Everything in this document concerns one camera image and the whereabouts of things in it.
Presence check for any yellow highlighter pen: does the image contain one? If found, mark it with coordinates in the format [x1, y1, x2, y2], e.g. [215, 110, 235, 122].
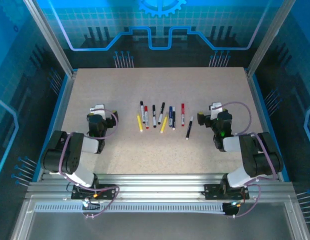
[159, 113, 169, 134]
[136, 113, 144, 133]

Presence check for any white marker black end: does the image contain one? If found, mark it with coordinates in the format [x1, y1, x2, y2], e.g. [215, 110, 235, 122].
[139, 100, 146, 124]

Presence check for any white marker red end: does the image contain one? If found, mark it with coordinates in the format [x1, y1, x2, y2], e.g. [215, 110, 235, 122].
[144, 105, 150, 130]

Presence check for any blue edge trim strip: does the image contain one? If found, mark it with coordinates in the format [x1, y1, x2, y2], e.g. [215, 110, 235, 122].
[32, 74, 71, 182]
[251, 74, 290, 182]

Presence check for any grey metal sheet panel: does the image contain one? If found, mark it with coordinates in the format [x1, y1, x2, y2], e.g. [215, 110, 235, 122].
[9, 197, 310, 240]

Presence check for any purple cable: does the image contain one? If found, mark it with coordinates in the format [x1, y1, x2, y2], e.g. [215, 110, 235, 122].
[218, 101, 278, 219]
[58, 107, 121, 220]

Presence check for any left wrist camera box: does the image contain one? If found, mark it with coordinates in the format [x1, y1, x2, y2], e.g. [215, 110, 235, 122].
[89, 104, 106, 120]

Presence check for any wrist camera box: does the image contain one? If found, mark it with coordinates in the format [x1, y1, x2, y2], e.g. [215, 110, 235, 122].
[89, 104, 106, 120]
[208, 102, 223, 120]

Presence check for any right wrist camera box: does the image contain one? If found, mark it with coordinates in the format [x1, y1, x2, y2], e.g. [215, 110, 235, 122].
[208, 102, 223, 120]

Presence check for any aluminium table side rail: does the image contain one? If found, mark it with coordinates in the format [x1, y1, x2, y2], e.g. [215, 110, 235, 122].
[245, 71, 282, 182]
[37, 71, 78, 182]

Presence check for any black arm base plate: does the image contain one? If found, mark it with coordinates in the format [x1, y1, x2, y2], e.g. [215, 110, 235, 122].
[203, 183, 250, 201]
[70, 184, 118, 201]

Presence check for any wide aluminium mounting rail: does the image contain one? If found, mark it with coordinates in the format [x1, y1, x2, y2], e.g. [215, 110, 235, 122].
[26, 173, 297, 200]

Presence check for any aluminium frame post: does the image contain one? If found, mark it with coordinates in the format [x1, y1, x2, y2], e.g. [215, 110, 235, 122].
[246, 0, 296, 77]
[22, 0, 75, 77]

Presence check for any slotted grey cable duct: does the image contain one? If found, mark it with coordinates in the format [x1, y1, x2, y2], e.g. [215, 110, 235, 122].
[34, 203, 226, 213]

